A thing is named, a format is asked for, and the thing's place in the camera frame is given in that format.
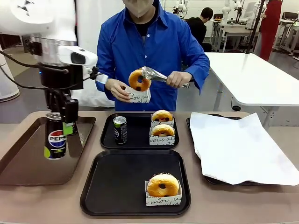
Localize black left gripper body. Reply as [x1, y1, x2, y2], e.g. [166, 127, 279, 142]
[39, 63, 84, 103]

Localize glazed ring donut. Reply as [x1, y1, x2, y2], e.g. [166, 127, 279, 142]
[147, 174, 180, 197]
[128, 69, 152, 91]
[151, 110, 174, 122]
[151, 124, 175, 137]

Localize white printed paper donut box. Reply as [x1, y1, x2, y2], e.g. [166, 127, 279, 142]
[123, 85, 151, 104]

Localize silver metal tongs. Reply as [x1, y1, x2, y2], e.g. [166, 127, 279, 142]
[139, 66, 190, 89]

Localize person's right forearm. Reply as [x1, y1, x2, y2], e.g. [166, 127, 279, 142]
[95, 65, 115, 93]

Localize person's left forearm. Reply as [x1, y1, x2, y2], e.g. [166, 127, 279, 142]
[185, 58, 211, 95]

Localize person's right hand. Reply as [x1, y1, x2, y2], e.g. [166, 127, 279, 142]
[104, 78, 130, 102]

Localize person's left hand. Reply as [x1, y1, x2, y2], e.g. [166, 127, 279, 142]
[166, 71, 191, 89]

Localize white panel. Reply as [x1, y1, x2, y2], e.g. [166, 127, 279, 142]
[71, 0, 116, 108]

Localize black plastic serving tray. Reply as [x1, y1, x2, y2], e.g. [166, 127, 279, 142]
[100, 112, 180, 150]
[79, 149, 192, 217]
[186, 113, 276, 186]

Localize brown plastic serving tray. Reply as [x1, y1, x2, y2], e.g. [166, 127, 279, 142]
[0, 116, 97, 187]

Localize donut in rear paper box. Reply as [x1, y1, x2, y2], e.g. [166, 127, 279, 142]
[150, 114, 175, 128]

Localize donut in paper box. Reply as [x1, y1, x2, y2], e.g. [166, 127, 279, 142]
[145, 172, 182, 207]
[149, 127, 176, 146]
[150, 114, 175, 128]

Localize donut in middle paper box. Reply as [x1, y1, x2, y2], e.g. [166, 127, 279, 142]
[149, 127, 176, 146]

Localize person in blue shirt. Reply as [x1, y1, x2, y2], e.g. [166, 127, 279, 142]
[95, 0, 211, 112]

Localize donut in front paper box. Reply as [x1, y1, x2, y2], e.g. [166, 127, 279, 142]
[145, 172, 182, 207]

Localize seated person in black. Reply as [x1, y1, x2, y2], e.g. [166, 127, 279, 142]
[186, 7, 214, 53]

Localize white paper sheet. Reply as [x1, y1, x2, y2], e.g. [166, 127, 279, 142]
[189, 112, 299, 187]

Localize white background work table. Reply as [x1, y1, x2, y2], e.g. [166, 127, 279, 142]
[211, 20, 260, 53]

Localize large white table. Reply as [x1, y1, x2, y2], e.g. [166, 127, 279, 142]
[205, 52, 299, 128]

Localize black tripod pole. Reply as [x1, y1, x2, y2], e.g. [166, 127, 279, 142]
[248, 0, 266, 55]

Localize person in red apron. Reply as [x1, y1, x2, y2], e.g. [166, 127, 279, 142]
[253, 0, 285, 61]

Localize white background desk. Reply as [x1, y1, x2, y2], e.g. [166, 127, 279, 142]
[275, 11, 299, 56]

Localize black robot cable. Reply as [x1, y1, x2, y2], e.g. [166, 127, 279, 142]
[0, 66, 100, 91]
[0, 50, 70, 73]

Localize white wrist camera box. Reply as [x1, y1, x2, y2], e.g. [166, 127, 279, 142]
[58, 45, 98, 80]

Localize white round pedestal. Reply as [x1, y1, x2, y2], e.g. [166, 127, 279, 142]
[0, 50, 21, 103]

